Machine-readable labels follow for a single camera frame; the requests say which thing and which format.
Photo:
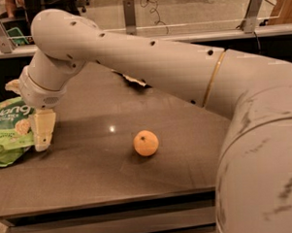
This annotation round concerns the right metal glass bracket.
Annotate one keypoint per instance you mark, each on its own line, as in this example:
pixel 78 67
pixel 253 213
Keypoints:
pixel 248 23

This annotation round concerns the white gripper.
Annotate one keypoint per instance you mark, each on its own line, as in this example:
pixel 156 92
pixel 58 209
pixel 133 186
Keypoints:
pixel 40 93

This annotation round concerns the middle metal glass bracket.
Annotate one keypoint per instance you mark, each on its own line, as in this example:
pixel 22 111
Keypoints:
pixel 129 17

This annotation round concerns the brown yellow candy bag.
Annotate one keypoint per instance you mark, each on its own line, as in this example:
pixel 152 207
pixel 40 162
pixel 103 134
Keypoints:
pixel 131 80

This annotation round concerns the black office chair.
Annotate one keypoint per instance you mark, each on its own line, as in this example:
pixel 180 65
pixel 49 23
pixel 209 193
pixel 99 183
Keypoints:
pixel 33 7

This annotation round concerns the green rice chip bag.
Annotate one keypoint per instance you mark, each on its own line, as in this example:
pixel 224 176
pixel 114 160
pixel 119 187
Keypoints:
pixel 16 136

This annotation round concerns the green basket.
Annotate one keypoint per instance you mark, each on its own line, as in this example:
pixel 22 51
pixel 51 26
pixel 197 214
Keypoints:
pixel 17 36

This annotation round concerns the glass barrier panel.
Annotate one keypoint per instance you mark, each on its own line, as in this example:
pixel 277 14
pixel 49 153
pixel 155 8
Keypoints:
pixel 187 19

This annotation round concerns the orange mandarin fruit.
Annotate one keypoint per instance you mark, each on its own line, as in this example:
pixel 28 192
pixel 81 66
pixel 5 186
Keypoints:
pixel 146 143

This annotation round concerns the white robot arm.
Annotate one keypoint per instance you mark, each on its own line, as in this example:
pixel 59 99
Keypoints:
pixel 254 176

